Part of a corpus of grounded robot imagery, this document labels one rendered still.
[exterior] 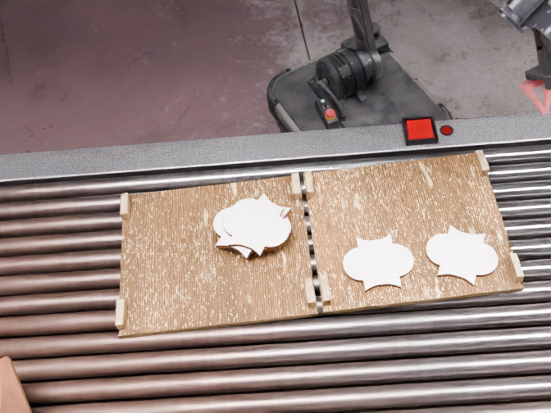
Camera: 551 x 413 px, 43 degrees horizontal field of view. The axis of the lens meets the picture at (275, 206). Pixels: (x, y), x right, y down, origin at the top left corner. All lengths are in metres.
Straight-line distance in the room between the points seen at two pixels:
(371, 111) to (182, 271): 1.31
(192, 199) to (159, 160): 0.16
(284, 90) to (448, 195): 1.27
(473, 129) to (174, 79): 1.75
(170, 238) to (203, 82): 1.66
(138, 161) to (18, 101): 1.67
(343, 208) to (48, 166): 0.73
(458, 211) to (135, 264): 0.71
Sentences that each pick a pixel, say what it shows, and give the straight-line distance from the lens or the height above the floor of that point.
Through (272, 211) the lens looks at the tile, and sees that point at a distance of 1.48.
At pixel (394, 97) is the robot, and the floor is 0.24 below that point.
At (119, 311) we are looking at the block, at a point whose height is 0.96.
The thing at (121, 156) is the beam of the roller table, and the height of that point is 0.92.
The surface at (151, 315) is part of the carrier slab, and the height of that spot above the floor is 0.94.
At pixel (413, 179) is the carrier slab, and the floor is 0.94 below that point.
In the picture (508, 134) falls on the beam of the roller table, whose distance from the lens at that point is 1.74.
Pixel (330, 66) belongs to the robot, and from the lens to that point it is 2.55.
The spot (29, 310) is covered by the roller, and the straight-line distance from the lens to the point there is 1.59.
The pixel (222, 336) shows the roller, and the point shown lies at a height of 0.92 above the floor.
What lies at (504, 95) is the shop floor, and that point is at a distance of 3.08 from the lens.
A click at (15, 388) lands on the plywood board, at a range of 1.38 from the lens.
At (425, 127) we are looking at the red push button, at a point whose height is 0.93.
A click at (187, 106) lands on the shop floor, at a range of 3.05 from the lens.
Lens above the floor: 2.23
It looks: 56 degrees down
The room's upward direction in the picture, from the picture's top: 8 degrees counter-clockwise
